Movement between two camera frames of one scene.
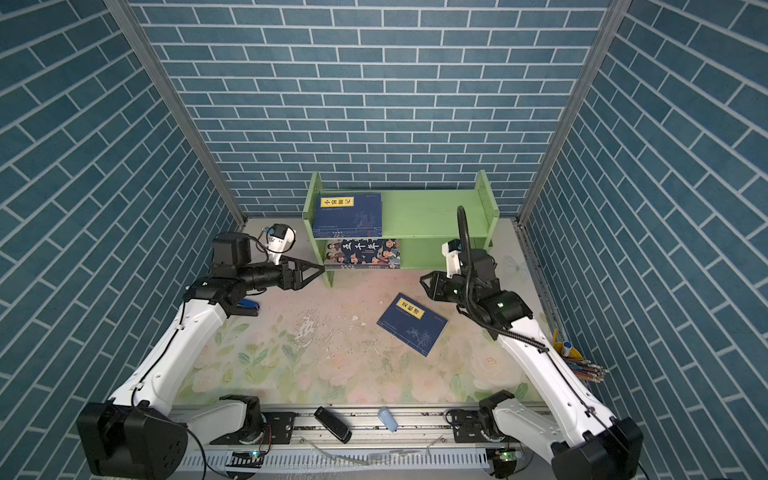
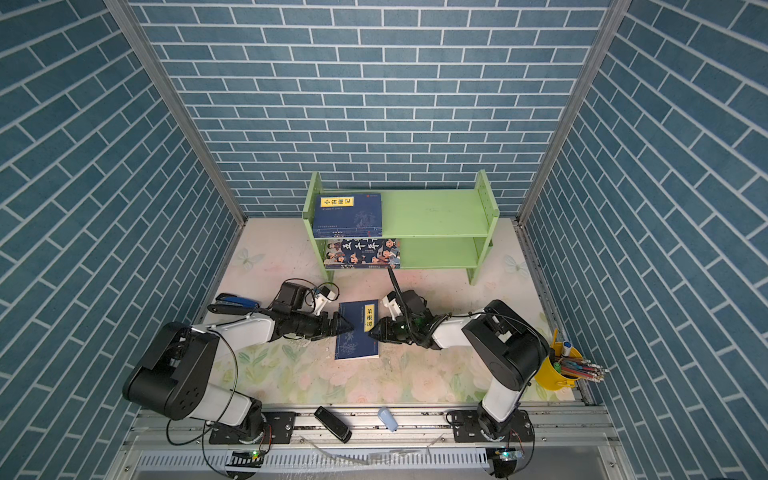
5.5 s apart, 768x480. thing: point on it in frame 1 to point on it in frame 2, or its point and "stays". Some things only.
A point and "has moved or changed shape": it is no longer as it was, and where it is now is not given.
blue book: x=343 y=216 stays
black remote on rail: x=335 y=425 stays
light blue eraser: x=387 y=418 stays
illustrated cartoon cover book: x=362 y=253 stays
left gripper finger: x=310 y=278 to x=333 y=336
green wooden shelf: x=421 y=219 stays
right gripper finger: x=433 y=279 to x=383 y=327
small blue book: x=413 y=323 has moved or changed shape
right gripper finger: x=437 y=291 to x=383 y=337
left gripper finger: x=305 y=264 to x=339 y=324
